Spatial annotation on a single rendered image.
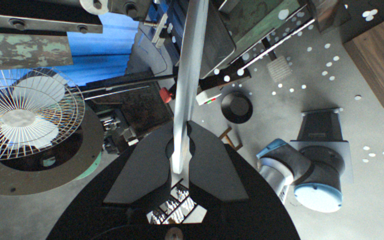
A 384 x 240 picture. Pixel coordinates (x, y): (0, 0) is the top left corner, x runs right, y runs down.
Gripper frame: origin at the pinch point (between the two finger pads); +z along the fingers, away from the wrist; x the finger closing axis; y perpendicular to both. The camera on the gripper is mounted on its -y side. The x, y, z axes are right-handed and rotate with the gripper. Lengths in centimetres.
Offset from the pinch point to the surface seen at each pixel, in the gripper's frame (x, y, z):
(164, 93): -11, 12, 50
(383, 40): 64, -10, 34
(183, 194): -7, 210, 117
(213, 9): 7.0, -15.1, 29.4
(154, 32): -13, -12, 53
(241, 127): 54, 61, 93
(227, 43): 10.6, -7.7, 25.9
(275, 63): 54, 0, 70
